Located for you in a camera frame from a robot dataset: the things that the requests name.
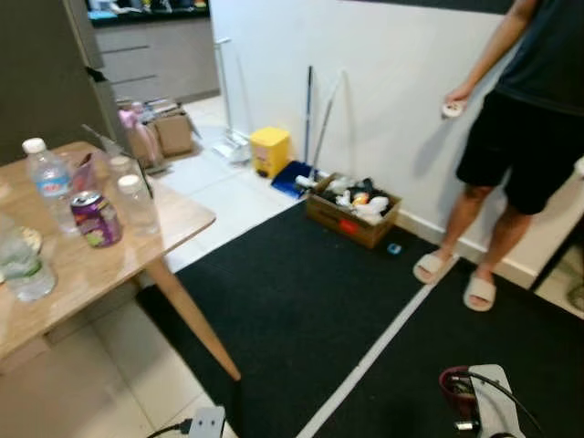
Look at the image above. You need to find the purple plastic bowl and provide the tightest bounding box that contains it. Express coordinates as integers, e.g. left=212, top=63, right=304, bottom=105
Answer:
left=439, top=366, right=477, bottom=432

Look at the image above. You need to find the person in black shorts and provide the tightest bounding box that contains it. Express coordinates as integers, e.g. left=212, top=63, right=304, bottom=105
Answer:
left=412, top=0, right=584, bottom=314

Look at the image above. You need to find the cardboard box of rubbish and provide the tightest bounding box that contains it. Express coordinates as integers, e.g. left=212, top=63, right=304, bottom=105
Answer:
left=305, top=172, right=403, bottom=250

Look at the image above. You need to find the black mat with white stripe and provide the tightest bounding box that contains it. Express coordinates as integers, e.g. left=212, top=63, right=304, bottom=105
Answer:
left=137, top=201, right=584, bottom=438

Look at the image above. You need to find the blue dustpan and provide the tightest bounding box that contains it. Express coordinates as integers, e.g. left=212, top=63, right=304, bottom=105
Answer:
left=270, top=160, right=317, bottom=199

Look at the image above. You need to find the yellow pedal bin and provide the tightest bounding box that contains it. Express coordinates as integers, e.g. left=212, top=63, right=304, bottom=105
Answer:
left=249, top=125, right=292, bottom=180

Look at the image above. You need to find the white upright floor stand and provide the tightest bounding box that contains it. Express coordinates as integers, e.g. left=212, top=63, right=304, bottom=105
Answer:
left=214, top=37, right=253, bottom=164

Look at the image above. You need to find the cardboard box with white items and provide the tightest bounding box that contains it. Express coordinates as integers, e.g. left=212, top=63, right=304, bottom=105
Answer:
left=149, top=102, right=196, bottom=159

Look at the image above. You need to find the clear bottle white cap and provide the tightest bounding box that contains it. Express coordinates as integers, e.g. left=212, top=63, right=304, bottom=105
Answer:
left=116, top=172, right=162, bottom=237
left=107, top=154, right=139, bottom=185

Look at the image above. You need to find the grey kitchen cabinet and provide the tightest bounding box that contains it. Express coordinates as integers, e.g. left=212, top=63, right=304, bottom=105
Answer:
left=91, top=15, right=221, bottom=104

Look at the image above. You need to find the pink plastic hanger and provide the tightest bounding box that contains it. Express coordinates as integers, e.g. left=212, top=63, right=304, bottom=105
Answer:
left=118, top=108, right=140, bottom=138

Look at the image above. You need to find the black kitchen countertop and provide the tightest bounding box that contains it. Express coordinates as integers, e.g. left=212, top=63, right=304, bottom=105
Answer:
left=87, top=0, right=211, bottom=26

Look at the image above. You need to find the purple drink can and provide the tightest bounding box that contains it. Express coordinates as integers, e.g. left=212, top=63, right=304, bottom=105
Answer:
left=69, top=189, right=124, bottom=250

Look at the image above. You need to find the light wooden table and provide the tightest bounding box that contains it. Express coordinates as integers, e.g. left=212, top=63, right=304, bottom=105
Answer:
left=0, top=141, right=244, bottom=383

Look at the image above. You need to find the pink packet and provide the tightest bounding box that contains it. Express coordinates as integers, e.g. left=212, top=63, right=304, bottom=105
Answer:
left=72, top=152, right=103, bottom=195

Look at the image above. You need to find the water bottle blue label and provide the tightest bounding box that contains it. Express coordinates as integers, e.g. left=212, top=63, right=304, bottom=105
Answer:
left=21, top=136, right=79, bottom=235

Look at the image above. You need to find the crumpled clear water bottle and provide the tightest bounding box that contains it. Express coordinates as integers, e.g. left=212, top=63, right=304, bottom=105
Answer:
left=0, top=213, right=58, bottom=303

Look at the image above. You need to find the white mop handle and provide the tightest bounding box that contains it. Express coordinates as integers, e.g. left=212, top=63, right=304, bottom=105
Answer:
left=313, top=71, right=348, bottom=176

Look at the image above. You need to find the dark broom handle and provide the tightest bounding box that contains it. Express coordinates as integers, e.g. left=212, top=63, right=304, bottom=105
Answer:
left=303, top=65, right=315, bottom=167

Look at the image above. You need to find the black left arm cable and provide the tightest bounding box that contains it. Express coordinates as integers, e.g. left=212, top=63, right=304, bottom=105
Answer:
left=144, top=418, right=193, bottom=438

